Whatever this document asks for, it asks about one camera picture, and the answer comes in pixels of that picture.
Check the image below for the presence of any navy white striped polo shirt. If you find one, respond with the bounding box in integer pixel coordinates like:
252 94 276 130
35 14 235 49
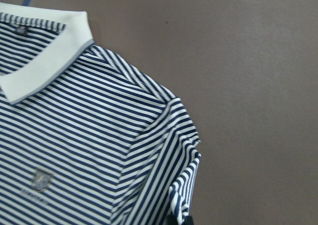
0 3 201 225

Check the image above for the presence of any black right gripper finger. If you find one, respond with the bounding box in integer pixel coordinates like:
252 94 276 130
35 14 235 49
173 208 194 225

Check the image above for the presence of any brown paper table cover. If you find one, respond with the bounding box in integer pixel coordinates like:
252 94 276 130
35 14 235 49
0 0 318 225

